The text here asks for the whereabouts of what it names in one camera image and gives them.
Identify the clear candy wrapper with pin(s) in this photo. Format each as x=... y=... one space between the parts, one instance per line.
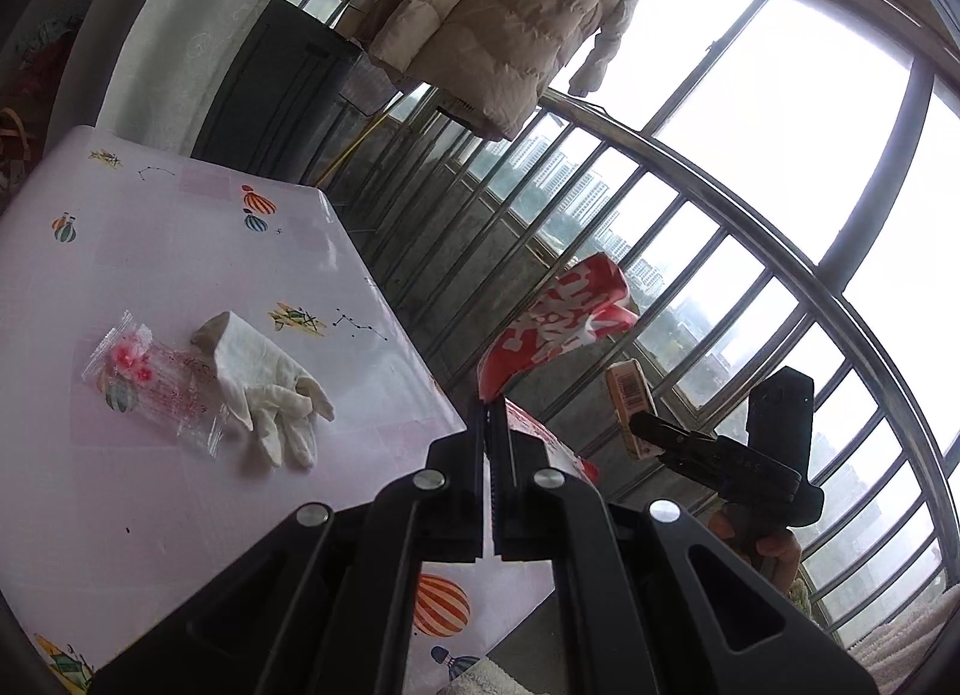
x=161 y=384

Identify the white glove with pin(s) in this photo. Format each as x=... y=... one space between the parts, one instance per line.
x=255 y=365

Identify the beige down jacket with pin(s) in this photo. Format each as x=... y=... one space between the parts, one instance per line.
x=510 y=13

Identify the yellow stick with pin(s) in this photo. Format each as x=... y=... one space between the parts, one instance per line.
x=352 y=144

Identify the person's right hand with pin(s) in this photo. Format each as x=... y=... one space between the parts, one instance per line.
x=780 y=556

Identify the dark cabinet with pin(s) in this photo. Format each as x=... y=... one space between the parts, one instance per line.
x=277 y=88

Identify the red and white wrapper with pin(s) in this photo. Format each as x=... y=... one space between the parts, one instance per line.
x=562 y=320

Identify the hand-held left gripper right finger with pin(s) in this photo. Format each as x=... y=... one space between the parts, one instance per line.
x=501 y=470

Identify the small beige cardboard box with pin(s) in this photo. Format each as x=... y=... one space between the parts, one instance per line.
x=628 y=391

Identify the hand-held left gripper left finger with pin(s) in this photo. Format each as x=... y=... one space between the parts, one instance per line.
x=480 y=470

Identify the metal balcony railing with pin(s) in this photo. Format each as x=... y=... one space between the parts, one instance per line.
x=675 y=253

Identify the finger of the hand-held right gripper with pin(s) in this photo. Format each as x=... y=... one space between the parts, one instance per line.
x=671 y=436

